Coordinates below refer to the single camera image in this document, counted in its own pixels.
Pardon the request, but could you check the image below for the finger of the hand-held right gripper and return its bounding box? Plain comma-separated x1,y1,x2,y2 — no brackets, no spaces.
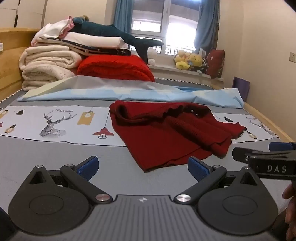
269,142,296,151
232,147,296,166

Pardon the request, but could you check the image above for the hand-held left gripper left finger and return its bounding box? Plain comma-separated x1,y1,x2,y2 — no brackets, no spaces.
17,156,114,205

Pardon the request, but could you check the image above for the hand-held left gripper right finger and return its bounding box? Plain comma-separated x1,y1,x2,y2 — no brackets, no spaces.
173,157,266,205

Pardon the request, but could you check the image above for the dark red knitted sweater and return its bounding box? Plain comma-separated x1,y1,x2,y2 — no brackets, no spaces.
109,100,247,172

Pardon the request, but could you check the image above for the person's right hand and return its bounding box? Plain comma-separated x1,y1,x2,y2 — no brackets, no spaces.
283,184,296,241

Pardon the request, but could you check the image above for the purple bag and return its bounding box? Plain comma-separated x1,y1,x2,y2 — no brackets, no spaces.
232,76,250,101

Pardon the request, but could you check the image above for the grey mattress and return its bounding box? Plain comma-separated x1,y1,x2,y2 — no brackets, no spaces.
154,77,220,91

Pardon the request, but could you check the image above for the light blue sheet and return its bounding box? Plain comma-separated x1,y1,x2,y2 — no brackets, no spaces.
17,75,244,109

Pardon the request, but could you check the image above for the dark red cushion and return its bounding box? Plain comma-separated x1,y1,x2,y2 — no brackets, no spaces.
206,49,225,79

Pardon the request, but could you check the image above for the yellow plush toy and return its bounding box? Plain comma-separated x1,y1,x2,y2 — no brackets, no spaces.
174,50,191,70
188,54,204,70

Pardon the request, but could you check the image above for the bright red knitted blanket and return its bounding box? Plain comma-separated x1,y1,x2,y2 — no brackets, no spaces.
76,54,155,82

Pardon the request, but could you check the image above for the white window sill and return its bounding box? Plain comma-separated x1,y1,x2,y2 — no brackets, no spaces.
148,64,225,80

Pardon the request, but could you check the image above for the cream folded blanket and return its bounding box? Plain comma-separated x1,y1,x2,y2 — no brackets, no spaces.
18,45,82,91

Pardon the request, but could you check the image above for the stack of cream folded blankets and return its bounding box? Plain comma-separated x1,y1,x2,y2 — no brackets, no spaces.
52,39,132,57

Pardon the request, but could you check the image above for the white plush toy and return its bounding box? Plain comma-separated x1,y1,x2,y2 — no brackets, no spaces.
147,47,158,65

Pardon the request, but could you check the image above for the white folded quilt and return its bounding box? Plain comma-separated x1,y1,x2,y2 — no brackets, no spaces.
37,32,129,50

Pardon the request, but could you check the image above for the blue curtain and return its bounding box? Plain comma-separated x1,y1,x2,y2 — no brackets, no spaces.
193,0,219,50
113,0,134,35

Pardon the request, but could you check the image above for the dark blue shark plush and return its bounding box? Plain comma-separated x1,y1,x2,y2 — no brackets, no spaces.
70,15,164,64

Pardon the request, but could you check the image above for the white folded cloth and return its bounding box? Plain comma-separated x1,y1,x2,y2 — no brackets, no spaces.
35,19,74,39

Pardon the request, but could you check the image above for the window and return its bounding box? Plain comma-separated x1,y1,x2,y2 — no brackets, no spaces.
131,0,201,55

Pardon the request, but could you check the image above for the beige wardrobe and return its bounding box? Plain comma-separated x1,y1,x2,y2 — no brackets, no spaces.
0,0,48,29

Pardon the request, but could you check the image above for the wooden bed frame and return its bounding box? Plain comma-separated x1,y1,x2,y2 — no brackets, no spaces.
0,28,295,143

